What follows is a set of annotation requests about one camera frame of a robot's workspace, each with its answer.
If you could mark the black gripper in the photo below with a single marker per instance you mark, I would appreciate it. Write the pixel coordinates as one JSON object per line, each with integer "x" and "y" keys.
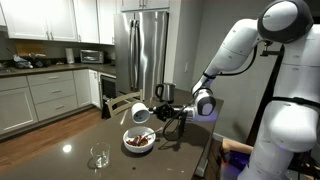
{"x": 178, "y": 111}

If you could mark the white ceramic mug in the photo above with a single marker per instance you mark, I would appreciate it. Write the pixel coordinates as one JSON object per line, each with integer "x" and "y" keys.
{"x": 140, "y": 113}

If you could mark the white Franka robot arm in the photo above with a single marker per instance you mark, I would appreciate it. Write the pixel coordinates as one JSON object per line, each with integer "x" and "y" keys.
{"x": 293, "y": 126}

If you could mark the brown cereal pieces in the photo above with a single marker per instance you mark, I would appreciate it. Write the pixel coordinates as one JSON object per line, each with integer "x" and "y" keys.
{"x": 137, "y": 141}

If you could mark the white ceramic bowl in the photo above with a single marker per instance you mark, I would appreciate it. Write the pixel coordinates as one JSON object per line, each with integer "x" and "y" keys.
{"x": 133, "y": 146}

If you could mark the small cereal crumb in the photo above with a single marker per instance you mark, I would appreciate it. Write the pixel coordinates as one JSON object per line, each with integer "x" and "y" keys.
{"x": 133, "y": 167}

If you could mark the stainless steel electric kettle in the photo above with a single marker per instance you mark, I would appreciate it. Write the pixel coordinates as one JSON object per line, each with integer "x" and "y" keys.
{"x": 168, "y": 92}

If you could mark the metal spoon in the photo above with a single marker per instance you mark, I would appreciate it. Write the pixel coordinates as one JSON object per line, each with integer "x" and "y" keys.
{"x": 151, "y": 133}

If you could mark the light wooden chair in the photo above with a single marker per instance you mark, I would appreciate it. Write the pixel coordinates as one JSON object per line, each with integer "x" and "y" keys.
{"x": 109, "y": 108}

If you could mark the black undercounter appliance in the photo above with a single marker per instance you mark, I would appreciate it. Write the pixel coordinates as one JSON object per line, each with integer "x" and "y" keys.
{"x": 108, "y": 90}

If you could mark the stainless steel refrigerator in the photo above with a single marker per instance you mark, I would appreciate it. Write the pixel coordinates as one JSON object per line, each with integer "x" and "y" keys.
{"x": 146, "y": 40}

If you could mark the clear drinking glass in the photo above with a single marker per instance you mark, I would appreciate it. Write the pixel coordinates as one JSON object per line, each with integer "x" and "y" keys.
{"x": 100, "y": 156}

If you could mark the silver toaster oven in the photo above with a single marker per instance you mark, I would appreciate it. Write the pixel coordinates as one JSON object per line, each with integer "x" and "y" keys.
{"x": 91, "y": 56}

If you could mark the white paper towel roll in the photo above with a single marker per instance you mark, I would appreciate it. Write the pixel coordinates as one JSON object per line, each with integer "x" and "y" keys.
{"x": 69, "y": 55}

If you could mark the white cabinets above refrigerator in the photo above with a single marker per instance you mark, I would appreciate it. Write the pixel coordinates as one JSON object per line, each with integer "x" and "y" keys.
{"x": 143, "y": 4}

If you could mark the white lower kitchen cabinets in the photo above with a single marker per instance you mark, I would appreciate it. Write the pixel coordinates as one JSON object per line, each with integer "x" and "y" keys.
{"x": 50, "y": 93}

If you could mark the white kitchen cabinets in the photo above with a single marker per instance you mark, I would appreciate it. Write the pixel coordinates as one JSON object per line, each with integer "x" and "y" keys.
{"x": 40, "y": 20}
{"x": 50, "y": 93}

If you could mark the dark kitchen countertop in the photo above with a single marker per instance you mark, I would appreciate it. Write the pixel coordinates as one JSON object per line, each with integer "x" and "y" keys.
{"x": 50, "y": 68}

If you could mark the cluttered dish rack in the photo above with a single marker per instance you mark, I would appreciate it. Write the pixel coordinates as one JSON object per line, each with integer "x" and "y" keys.
{"x": 23, "y": 62}

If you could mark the wooden cutting board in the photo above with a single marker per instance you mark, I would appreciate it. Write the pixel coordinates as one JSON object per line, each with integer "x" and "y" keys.
{"x": 26, "y": 46}

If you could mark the white upper kitchen cabinets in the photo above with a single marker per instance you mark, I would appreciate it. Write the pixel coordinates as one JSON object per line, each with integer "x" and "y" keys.
{"x": 40, "y": 20}

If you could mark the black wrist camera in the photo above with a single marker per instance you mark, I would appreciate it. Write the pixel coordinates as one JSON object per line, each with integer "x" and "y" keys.
{"x": 182, "y": 126}

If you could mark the black camera stand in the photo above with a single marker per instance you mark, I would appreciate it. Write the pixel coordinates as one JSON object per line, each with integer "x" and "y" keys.
{"x": 266, "y": 96}

